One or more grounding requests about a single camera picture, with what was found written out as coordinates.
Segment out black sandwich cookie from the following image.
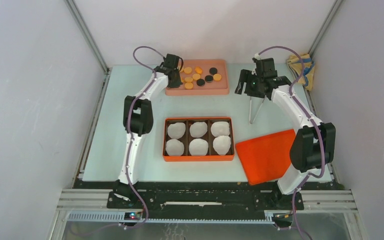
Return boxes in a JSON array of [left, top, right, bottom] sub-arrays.
[[209, 67, 218, 75], [196, 78, 206, 87], [204, 75, 214, 83]]

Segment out metal serving tongs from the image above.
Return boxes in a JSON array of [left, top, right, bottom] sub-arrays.
[[248, 96, 266, 125]]

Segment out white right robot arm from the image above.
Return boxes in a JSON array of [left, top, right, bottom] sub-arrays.
[[235, 57, 336, 209]]

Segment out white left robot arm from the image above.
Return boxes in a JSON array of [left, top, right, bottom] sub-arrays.
[[113, 53, 184, 208]]

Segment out fish shaped orange cookie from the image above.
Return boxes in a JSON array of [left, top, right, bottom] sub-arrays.
[[194, 66, 203, 74]]

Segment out pink cookie tray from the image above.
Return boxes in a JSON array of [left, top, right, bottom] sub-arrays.
[[165, 59, 230, 96]]

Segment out yellow blue cloth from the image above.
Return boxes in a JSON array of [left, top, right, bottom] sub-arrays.
[[286, 53, 316, 91]]

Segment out white paper cup back-right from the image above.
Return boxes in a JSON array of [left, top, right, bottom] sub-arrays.
[[210, 121, 231, 137]]

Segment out white paper cup front-right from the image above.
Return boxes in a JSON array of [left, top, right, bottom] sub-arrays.
[[212, 135, 231, 156]]

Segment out white paper cup back-middle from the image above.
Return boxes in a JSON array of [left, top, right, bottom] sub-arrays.
[[189, 121, 208, 138]]

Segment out orange cookie tin box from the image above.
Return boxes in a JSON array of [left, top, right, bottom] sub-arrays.
[[162, 116, 235, 162]]

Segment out white paper cup back-left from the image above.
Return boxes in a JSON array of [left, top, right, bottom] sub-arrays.
[[167, 122, 186, 140]]

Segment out white paper cup front-middle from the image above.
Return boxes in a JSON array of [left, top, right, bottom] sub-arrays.
[[189, 138, 209, 156]]

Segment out orange tin lid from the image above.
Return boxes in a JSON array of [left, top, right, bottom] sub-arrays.
[[235, 129, 296, 185]]

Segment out white paper cup front-left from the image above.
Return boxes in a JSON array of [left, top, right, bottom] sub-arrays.
[[165, 139, 185, 156]]

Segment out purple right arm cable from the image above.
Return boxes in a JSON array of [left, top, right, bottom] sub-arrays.
[[257, 45, 327, 240]]

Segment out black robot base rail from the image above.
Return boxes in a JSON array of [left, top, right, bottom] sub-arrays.
[[57, 181, 356, 223]]

